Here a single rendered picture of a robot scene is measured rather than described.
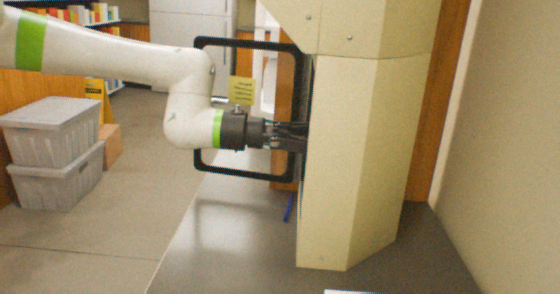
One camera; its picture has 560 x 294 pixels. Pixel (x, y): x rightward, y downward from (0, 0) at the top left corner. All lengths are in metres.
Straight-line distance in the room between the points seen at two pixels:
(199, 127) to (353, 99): 0.35
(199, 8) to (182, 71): 4.88
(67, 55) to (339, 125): 0.55
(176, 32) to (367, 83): 5.23
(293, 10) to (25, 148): 2.50
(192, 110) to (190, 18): 4.94
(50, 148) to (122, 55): 2.07
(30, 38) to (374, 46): 0.64
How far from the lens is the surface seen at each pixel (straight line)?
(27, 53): 0.90
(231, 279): 0.91
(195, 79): 0.93
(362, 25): 0.76
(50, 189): 3.08
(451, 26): 1.19
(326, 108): 0.78
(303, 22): 0.75
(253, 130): 0.91
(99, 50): 0.91
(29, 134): 2.97
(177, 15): 5.89
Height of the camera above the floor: 1.52
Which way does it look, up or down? 20 degrees down
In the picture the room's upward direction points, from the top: 4 degrees clockwise
